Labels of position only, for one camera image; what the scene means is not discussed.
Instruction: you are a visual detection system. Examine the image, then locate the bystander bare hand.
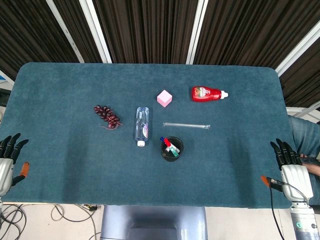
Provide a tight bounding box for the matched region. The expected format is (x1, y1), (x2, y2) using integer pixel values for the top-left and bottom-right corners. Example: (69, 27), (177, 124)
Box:
(300, 154), (320, 176)

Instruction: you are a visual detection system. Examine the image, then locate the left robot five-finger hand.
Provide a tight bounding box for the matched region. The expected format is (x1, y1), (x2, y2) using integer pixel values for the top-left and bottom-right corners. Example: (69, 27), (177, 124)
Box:
(0, 133), (30, 197)

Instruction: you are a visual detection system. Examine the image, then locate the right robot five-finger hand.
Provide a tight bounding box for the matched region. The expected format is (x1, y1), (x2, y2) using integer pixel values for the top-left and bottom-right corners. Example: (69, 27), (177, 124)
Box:
(260, 138), (314, 203)

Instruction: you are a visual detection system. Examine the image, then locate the black cup with pens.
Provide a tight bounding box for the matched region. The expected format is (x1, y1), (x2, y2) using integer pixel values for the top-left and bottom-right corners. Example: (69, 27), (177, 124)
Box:
(160, 136), (185, 163)

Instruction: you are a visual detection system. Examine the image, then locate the red-capped whiteboard marker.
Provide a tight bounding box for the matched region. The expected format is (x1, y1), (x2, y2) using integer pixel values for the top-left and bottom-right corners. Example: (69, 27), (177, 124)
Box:
(164, 139), (179, 157)

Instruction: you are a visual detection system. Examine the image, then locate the blue-capped whiteboard marker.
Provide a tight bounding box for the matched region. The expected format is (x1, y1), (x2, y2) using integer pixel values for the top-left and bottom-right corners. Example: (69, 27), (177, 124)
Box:
(159, 136), (181, 156)

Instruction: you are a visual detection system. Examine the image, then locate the black remote control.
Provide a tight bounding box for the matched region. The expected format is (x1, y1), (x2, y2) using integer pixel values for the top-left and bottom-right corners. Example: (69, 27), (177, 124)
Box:
(301, 156), (320, 166)

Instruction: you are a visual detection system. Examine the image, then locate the bystander blue jeans leg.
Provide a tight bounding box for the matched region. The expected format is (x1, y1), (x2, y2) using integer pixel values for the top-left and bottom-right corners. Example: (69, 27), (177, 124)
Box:
(288, 115), (320, 161)

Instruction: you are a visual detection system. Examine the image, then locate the teal velvet table cloth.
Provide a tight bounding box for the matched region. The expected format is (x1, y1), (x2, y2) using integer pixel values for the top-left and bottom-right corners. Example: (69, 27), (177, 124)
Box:
(0, 61), (296, 210)

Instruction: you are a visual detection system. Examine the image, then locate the white board with blue print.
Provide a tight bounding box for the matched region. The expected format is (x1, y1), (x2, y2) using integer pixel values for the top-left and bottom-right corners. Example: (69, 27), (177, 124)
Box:
(0, 69), (15, 91)

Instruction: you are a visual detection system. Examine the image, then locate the dark red grape bunch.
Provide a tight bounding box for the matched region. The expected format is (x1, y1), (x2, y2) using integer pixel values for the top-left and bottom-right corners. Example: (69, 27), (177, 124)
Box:
(93, 104), (123, 130)

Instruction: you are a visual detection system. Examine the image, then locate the clear glass tube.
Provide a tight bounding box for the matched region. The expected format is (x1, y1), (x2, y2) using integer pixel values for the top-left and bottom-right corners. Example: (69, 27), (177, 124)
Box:
(162, 121), (211, 130)

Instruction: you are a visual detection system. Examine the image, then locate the red ketchup squeeze bottle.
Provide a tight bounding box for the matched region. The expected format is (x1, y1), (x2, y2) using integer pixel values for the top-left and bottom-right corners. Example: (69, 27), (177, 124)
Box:
(191, 86), (229, 102)

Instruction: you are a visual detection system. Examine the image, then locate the clear plastic water bottle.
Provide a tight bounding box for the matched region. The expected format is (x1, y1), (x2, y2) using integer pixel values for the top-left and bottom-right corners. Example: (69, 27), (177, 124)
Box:
(134, 106), (150, 148)

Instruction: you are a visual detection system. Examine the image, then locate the grey-blue robot torso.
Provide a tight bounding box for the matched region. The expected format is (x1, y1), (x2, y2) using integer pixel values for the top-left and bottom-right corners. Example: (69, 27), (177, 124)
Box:
(100, 205), (209, 240)

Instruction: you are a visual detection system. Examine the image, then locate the pink cube block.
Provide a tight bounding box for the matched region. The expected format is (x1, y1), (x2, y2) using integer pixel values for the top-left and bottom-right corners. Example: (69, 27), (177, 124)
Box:
(156, 89), (173, 108)

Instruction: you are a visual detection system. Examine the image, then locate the dark brown pleated curtain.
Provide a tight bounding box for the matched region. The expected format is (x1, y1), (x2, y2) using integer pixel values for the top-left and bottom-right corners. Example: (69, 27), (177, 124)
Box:
(0, 0), (320, 108)

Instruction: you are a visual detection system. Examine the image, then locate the black cable on right hand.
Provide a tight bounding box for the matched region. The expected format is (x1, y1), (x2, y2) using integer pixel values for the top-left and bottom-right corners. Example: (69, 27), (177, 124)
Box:
(266, 176), (310, 240)

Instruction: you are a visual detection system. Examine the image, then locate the black floor cable bundle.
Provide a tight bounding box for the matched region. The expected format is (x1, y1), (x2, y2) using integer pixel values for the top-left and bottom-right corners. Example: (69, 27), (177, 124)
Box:
(0, 203), (27, 240)

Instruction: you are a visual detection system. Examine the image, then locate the white metal floor frame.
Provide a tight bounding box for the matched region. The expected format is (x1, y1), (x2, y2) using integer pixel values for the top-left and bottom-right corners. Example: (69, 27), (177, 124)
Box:
(286, 101), (320, 123)

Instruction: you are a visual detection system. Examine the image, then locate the double white frame post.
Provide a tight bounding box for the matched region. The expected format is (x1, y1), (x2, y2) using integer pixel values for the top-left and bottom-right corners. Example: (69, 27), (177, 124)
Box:
(274, 23), (320, 77)

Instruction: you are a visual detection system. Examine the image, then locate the thin white frame post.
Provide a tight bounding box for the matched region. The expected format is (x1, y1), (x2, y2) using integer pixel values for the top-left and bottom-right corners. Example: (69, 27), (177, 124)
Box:
(45, 0), (85, 64)

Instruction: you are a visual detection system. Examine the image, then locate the wide white frame post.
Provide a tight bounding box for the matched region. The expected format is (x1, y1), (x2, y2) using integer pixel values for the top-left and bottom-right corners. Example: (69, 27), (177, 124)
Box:
(185, 0), (209, 65)
(78, 0), (113, 64)

